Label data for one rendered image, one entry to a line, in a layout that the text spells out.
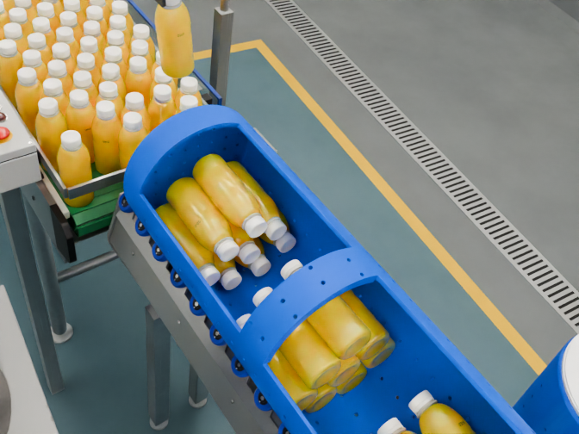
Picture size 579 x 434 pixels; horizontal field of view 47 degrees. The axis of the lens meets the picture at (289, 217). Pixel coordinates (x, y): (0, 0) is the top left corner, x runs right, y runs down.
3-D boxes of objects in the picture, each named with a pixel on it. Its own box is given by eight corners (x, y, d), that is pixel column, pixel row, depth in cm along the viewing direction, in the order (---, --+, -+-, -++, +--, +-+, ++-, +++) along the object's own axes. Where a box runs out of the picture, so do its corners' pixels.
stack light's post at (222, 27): (202, 275, 250) (221, 15, 169) (196, 268, 252) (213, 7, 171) (211, 270, 252) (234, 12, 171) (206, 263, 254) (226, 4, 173)
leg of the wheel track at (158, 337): (154, 434, 207) (152, 323, 161) (146, 418, 209) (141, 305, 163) (171, 424, 209) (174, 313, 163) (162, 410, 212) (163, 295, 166)
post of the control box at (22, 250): (52, 394, 210) (-6, 167, 137) (47, 385, 212) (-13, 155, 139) (65, 388, 212) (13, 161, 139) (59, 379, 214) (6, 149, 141)
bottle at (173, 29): (156, 64, 136) (146, -6, 122) (185, 53, 138) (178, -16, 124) (170, 83, 132) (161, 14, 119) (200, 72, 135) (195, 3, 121)
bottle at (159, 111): (146, 157, 160) (145, 102, 148) (150, 139, 164) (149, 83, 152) (174, 159, 160) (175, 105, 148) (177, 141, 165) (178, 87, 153)
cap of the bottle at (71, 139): (62, 150, 134) (61, 143, 133) (60, 137, 137) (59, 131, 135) (83, 147, 136) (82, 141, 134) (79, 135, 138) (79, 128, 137)
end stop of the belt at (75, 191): (70, 200, 141) (68, 189, 138) (68, 197, 141) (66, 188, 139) (230, 143, 160) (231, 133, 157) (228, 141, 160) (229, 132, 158)
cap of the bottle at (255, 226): (253, 213, 116) (259, 220, 116) (265, 217, 120) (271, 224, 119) (239, 229, 117) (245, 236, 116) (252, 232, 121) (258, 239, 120)
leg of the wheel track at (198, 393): (194, 412, 213) (202, 299, 167) (185, 397, 216) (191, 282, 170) (209, 403, 216) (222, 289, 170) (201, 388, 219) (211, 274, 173)
